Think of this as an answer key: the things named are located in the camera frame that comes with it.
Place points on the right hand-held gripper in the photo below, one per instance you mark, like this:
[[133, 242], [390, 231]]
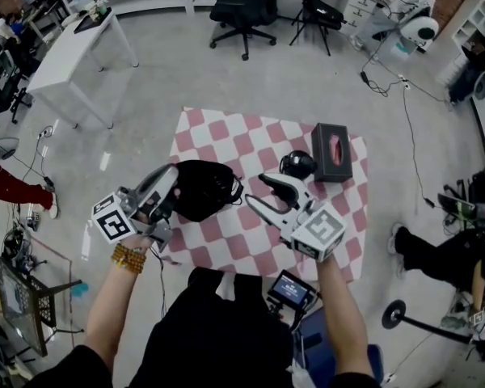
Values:
[[319, 233]]

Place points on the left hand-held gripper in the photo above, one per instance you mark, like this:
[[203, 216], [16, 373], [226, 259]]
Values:
[[113, 224]]

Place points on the person's left forearm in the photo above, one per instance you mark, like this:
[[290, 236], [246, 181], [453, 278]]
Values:
[[109, 313]]

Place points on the person's right forearm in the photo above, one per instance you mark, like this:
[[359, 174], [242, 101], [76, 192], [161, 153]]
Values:
[[343, 317]]

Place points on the black tissue box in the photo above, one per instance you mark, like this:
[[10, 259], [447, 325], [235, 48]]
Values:
[[327, 164]]

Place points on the pink white checkered tablecloth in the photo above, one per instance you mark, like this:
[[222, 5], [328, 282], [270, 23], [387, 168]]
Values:
[[226, 144]]

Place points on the small black monitor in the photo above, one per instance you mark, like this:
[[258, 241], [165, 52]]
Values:
[[291, 290]]

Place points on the small cyan object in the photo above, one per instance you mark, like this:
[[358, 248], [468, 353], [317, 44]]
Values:
[[78, 290]]

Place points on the white table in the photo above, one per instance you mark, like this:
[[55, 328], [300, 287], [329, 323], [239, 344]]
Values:
[[72, 63]]

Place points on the person's black clothing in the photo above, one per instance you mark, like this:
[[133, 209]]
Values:
[[210, 338]]

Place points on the blue chair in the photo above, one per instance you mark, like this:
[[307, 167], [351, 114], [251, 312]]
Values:
[[319, 350]]

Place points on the black round-base stand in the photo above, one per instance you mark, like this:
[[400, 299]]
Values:
[[393, 314]]

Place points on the black lattice side table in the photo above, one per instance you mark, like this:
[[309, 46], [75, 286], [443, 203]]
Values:
[[44, 301]]

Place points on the white power strip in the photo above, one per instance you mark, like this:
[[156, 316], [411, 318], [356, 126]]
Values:
[[404, 81]]

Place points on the black tray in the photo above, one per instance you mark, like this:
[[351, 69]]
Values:
[[91, 22]]

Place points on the black green backpack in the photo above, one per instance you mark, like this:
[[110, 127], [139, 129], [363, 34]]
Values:
[[465, 208]]

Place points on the small potted plant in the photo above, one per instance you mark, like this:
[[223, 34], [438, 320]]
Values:
[[97, 8]]

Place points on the black wheeled chair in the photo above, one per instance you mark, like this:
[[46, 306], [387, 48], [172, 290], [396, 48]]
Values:
[[4, 83]]

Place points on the tilted flat monitor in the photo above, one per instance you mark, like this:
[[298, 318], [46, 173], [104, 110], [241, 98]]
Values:
[[18, 305]]

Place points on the black office chair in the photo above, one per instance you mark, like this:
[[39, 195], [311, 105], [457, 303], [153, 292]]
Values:
[[246, 10]]

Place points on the black folding chair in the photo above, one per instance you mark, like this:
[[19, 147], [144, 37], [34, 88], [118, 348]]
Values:
[[319, 12]]

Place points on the white round backpack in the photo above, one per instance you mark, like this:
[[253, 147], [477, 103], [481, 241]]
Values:
[[422, 32]]

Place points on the white cubby cabinet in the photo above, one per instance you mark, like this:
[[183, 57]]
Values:
[[473, 26]]

